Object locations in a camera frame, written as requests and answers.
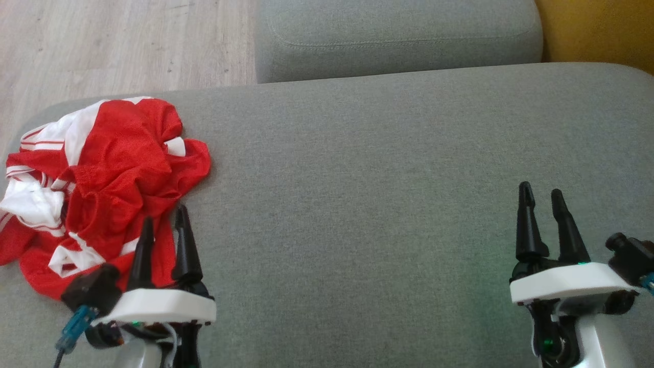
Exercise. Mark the red white-striped shorts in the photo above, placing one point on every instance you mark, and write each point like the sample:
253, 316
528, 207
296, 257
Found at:
46, 281

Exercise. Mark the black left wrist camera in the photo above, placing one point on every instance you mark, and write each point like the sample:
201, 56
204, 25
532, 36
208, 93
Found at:
92, 289

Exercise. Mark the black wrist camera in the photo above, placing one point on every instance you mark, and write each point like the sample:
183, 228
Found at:
92, 289
631, 258

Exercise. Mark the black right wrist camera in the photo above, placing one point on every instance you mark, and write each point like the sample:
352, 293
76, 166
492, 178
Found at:
631, 258

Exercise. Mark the yellow furniture panel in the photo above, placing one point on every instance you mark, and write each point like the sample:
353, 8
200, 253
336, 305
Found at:
598, 30

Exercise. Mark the grey sofa back cushion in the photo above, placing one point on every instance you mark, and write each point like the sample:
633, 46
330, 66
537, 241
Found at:
398, 36

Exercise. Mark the red white basketball jersey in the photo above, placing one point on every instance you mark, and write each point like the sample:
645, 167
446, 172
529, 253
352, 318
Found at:
122, 148

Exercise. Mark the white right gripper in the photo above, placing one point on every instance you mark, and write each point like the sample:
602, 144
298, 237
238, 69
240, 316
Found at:
567, 283

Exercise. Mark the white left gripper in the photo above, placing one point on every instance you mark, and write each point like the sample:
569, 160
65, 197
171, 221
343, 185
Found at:
158, 306

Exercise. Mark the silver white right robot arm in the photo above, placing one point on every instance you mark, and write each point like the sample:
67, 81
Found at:
603, 337

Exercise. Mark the grey sofa seat cushion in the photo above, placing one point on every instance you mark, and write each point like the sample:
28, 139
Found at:
357, 204

